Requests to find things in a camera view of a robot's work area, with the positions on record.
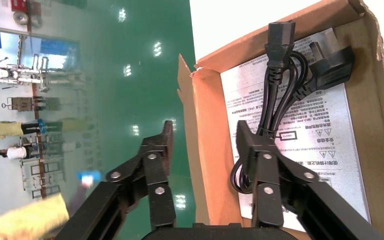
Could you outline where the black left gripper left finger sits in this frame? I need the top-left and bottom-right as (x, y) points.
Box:
(55, 120), (177, 240)

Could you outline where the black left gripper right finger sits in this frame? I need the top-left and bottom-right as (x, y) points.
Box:
(235, 120), (384, 240)

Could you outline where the black power cable with plug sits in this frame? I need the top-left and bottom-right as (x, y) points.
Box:
(230, 20), (357, 195)

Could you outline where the brown cardboard storage box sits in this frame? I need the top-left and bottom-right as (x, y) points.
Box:
(177, 0), (384, 240)

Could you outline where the metal storage rack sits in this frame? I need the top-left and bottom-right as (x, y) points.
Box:
(19, 158), (68, 200)

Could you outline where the printed white instruction sheet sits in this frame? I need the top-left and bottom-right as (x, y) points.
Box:
(219, 27), (372, 233)

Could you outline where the large wooden pallet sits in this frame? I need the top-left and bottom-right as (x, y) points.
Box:
(0, 193), (71, 240)

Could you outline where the person in white shirt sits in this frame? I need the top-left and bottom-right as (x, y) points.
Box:
(0, 143), (41, 161)

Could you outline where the metal equipment cart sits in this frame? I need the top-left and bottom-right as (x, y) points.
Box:
(1, 95), (62, 113)

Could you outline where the person in yellow jacket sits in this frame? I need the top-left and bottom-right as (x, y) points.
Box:
(0, 119), (44, 140)

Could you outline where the white humanoid robot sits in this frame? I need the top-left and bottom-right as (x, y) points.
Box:
(0, 56), (48, 89)

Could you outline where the round alarm bell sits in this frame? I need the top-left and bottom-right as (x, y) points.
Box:
(12, 11), (31, 27)

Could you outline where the red wall sign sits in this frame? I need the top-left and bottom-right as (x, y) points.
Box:
(10, 0), (43, 14)

